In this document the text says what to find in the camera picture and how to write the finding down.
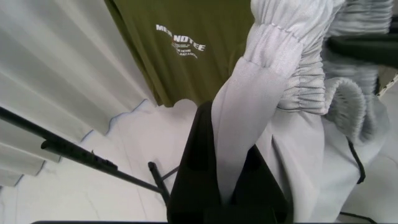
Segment pale grey shorts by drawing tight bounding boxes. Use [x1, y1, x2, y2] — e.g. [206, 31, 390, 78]
[211, 0, 394, 222]

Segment black cable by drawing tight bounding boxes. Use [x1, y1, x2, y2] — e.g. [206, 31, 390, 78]
[338, 211, 379, 223]

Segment green long-sleeved shirt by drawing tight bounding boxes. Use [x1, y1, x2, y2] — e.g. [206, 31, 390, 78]
[104, 0, 256, 108]

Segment black clothes rack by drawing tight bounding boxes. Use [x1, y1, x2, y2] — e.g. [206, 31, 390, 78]
[0, 105, 181, 206]

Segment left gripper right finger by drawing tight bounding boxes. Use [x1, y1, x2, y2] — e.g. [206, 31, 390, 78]
[229, 144, 290, 222]

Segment white laundry basket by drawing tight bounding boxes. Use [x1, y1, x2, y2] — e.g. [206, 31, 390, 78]
[374, 73, 398, 99]

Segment white curtain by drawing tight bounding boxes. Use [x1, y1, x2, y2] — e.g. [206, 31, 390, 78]
[0, 0, 156, 187]

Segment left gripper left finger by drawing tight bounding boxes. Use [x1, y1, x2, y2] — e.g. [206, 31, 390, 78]
[167, 101, 223, 222]

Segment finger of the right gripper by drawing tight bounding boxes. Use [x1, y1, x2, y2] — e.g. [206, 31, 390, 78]
[325, 15, 398, 70]

